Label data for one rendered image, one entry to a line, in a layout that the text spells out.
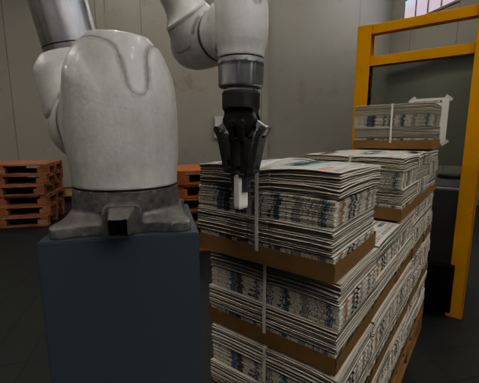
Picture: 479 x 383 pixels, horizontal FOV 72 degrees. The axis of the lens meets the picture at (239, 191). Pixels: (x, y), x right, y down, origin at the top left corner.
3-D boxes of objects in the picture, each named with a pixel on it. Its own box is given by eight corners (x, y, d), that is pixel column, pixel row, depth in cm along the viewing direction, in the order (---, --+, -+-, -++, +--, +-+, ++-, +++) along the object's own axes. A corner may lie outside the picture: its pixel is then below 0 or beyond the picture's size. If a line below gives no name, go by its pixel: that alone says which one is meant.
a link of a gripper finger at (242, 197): (245, 174, 69) (248, 174, 68) (245, 207, 70) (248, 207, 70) (236, 175, 66) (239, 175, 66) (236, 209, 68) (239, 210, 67)
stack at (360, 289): (210, 494, 105) (205, 245, 91) (341, 327, 196) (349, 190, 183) (325, 595, 82) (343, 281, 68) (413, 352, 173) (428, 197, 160)
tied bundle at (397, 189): (300, 209, 136) (302, 153, 132) (328, 198, 159) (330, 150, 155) (400, 223, 113) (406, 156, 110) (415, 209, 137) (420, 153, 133)
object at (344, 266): (266, 266, 75) (267, 248, 74) (319, 235, 97) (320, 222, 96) (334, 285, 65) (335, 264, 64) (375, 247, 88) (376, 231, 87)
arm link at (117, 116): (79, 196, 40) (63, 1, 36) (58, 180, 55) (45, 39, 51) (198, 185, 49) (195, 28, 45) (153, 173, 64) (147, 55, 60)
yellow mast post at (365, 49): (343, 286, 249) (357, 26, 218) (347, 283, 256) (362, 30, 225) (355, 290, 244) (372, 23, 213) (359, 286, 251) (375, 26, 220)
